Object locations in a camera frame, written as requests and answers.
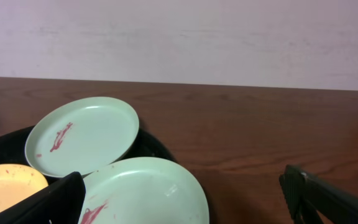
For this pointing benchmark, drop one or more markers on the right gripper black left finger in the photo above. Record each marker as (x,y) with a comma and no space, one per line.
(59,203)

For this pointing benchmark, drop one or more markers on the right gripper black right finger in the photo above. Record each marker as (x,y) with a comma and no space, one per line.
(308,197)

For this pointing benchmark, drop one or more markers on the yellow plate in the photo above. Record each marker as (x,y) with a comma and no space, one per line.
(18,182)

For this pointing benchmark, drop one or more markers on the far mint green plate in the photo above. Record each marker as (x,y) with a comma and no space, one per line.
(82,136)

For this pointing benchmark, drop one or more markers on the mint green plate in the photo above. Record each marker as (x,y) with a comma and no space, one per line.
(144,190)
(82,136)

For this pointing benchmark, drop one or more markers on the near mint green plate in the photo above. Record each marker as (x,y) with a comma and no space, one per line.
(144,190)

